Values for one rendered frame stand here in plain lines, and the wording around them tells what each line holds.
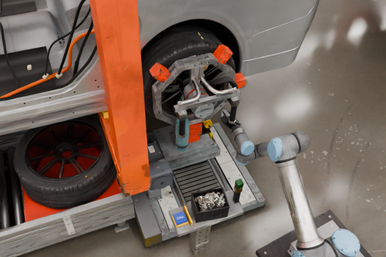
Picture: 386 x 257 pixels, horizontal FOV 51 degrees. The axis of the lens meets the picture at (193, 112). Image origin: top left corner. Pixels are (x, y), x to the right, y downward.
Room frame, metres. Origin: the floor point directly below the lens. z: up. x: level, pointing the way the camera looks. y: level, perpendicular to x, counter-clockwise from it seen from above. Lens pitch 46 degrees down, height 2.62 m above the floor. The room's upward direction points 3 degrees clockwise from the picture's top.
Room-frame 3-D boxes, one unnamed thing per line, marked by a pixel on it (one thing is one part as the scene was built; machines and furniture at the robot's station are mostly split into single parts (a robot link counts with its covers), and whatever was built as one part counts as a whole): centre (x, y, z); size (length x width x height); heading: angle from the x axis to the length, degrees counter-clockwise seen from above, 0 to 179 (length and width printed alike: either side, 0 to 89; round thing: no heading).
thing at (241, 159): (1.69, -0.35, 0.51); 0.12 x 0.09 x 0.12; 115
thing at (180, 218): (1.22, 0.04, 0.47); 0.07 x 0.07 x 0.02; 24
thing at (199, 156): (2.06, 0.07, 0.13); 0.50 x 0.36 x 0.10; 114
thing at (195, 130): (1.94, 0.02, 0.48); 0.16 x 0.12 x 0.17; 24
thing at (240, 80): (2.04, -0.28, 0.85); 0.09 x 0.08 x 0.07; 114
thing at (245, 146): (1.69, -0.34, 0.62); 0.12 x 0.09 x 0.10; 24
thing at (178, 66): (1.91, 0.00, 0.85); 0.54 x 0.07 x 0.54; 114
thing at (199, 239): (1.27, -0.09, 0.21); 0.10 x 0.10 x 0.42; 24
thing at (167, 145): (2.06, 0.07, 0.32); 0.40 x 0.30 x 0.28; 114
